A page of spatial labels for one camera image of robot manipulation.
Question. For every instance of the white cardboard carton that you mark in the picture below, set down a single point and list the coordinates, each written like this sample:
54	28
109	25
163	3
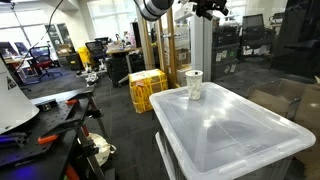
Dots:
181	76

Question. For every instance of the clear plastic bin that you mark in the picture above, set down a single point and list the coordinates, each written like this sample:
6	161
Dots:
233	126

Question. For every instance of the white plastic bag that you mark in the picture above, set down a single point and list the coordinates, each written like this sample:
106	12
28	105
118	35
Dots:
100	150

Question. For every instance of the black equipment case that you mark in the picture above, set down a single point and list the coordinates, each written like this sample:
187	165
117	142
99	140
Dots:
116	71

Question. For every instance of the red and blue office chair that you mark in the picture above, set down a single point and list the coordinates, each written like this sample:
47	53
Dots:
41	61

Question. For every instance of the clear storage bin body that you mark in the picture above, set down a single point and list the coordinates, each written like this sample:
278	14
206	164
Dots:
176	170

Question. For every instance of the black monitor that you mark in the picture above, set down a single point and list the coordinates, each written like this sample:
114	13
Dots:
6	48

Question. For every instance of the yellow bin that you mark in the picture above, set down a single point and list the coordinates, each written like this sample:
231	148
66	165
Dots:
85	58

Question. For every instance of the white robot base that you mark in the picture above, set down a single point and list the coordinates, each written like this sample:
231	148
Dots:
13	106

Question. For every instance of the black perforated workbench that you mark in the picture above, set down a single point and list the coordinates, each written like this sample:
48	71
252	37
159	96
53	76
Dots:
50	116

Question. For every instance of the small black device box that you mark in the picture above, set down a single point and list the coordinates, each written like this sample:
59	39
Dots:
46	106

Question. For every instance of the black high back chair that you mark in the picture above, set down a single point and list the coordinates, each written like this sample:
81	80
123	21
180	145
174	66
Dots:
253	25

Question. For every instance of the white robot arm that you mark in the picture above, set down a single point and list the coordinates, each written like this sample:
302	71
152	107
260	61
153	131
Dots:
153	8

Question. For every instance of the black mesh office chair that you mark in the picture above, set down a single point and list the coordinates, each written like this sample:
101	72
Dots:
95	50

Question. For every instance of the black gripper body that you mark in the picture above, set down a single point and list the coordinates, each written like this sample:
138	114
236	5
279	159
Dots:
205	6

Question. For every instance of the black whiteboard marker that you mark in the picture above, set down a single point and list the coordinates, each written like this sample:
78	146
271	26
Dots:
197	72

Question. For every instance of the yellow plastic crate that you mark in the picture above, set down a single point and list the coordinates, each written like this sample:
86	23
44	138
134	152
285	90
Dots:
146	90

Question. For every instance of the small cardboard box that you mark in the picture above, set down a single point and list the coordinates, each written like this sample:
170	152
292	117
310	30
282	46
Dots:
273	100

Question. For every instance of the black cabinet with labels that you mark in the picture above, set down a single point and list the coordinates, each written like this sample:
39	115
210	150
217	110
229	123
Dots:
220	70

